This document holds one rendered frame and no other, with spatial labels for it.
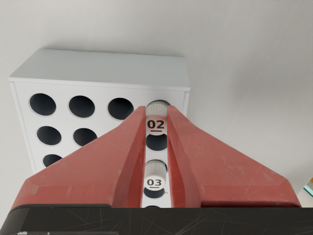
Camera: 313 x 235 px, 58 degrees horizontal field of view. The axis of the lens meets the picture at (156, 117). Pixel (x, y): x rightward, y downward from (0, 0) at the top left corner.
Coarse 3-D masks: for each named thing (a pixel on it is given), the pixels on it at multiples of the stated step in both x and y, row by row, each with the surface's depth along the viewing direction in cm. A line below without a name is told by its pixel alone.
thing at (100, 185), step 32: (128, 128) 9; (64, 160) 7; (96, 160) 7; (128, 160) 7; (32, 192) 5; (64, 192) 5; (96, 192) 5; (128, 192) 11; (32, 224) 5; (64, 224) 5; (96, 224) 5; (128, 224) 5; (160, 224) 5; (192, 224) 5; (224, 224) 5; (256, 224) 5; (288, 224) 5
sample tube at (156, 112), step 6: (156, 102) 13; (162, 102) 14; (150, 108) 13; (156, 108) 13; (162, 108) 13; (150, 114) 13; (156, 114) 13; (162, 114) 13; (150, 120) 13; (156, 120) 13; (162, 120) 13; (150, 126) 13; (156, 126) 13; (162, 126) 13; (150, 132) 13; (156, 132) 13; (162, 132) 13
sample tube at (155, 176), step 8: (152, 160) 16; (160, 160) 16; (152, 168) 15; (160, 168) 15; (144, 176) 15; (152, 176) 15; (160, 176) 15; (144, 184) 15; (152, 184) 15; (160, 184) 15
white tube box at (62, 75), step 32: (32, 64) 14; (64, 64) 14; (96, 64) 15; (128, 64) 15; (160, 64) 15; (32, 96) 14; (64, 96) 13; (96, 96) 13; (128, 96) 13; (160, 96) 13; (32, 128) 14; (64, 128) 14; (96, 128) 14; (32, 160) 16; (160, 192) 18
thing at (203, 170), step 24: (168, 120) 12; (168, 144) 12; (192, 144) 8; (216, 144) 8; (168, 168) 12; (192, 168) 6; (216, 168) 6; (240, 168) 6; (264, 168) 6; (192, 192) 6; (216, 192) 5; (240, 192) 5; (264, 192) 5; (288, 192) 5
